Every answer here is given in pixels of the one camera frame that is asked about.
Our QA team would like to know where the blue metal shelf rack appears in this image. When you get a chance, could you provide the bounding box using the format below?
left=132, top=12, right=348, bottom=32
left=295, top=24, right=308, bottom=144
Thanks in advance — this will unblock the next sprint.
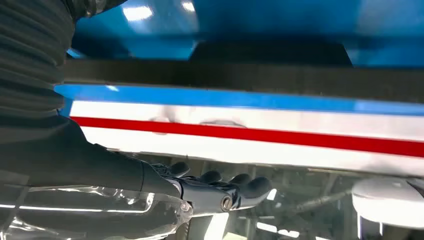
left=54, top=0, right=424, bottom=117

